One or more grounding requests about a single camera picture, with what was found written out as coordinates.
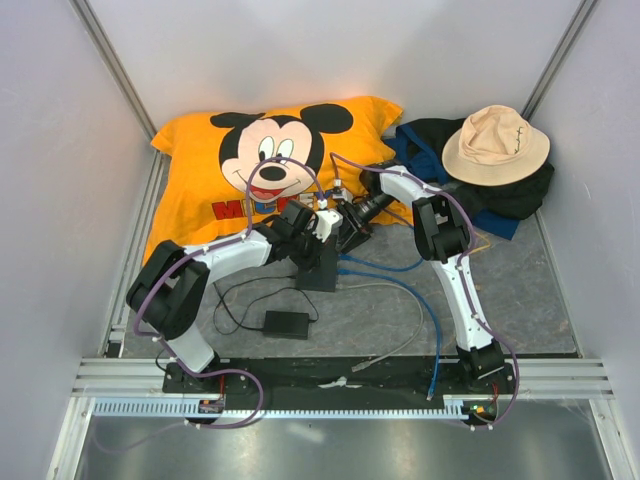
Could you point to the black power adapter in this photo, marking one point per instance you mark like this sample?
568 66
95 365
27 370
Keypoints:
287 325

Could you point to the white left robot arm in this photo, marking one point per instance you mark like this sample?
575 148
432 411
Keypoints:
167 293

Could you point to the blue and black garment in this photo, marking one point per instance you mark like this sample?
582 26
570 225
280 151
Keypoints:
418 146

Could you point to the beige bucket hat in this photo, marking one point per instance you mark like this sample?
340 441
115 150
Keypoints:
495 146

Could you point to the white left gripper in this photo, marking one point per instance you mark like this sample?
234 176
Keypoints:
320 235

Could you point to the grey slotted cable duct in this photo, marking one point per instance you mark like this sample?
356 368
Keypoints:
196 408

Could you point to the black network switch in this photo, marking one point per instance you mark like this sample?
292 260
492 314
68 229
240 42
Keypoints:
323 276

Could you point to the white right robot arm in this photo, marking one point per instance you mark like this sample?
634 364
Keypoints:
444 238

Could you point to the orange Mickey Mouse pillow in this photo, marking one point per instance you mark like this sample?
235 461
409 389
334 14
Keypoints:
231 168

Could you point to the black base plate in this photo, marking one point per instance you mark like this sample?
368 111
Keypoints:
395 381

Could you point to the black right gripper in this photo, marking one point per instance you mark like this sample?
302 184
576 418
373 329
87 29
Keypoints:
354 230

